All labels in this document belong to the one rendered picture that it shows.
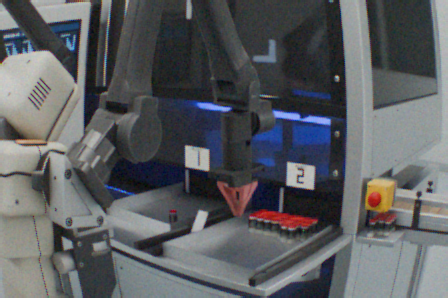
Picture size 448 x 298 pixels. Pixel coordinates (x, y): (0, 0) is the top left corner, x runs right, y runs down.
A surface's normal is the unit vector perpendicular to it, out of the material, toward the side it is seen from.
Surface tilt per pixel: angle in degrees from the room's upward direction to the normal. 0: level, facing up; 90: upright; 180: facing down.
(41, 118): 90
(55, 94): 90
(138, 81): 82
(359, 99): 90
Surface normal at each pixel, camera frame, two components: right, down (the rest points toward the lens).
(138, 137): 0.81, 0.17
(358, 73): -0.62, 0.16
